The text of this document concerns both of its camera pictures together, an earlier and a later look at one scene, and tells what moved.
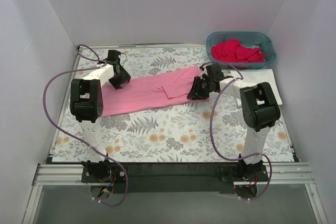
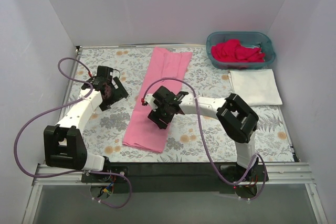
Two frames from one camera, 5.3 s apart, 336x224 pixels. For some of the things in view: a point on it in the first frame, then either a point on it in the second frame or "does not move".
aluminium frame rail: x=290 y=173 does not move
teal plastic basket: x=244 y=50 does not move
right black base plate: x=231 y=173 does not move
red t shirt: x=232 y=51 does not move
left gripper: x=121 y=76 → x=117 y=93
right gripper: x=201 y=87 → x=158 y=116
